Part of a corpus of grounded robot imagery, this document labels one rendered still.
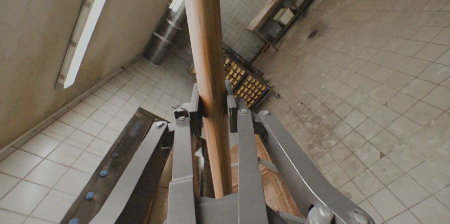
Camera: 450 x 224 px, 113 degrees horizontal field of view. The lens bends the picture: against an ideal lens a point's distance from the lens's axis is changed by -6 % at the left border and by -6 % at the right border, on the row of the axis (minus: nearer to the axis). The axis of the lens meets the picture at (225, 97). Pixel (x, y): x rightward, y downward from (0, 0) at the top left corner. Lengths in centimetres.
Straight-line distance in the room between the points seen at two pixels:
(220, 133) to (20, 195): 133
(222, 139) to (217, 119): 3
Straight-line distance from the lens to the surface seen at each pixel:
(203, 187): 185
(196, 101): 16
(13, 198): 144
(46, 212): 141
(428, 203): 207
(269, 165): 172
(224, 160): 23
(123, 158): 166
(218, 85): 16
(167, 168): 176
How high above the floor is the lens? 202
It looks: 20 degrees down
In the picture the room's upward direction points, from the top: 58 degrees counter-clockwise
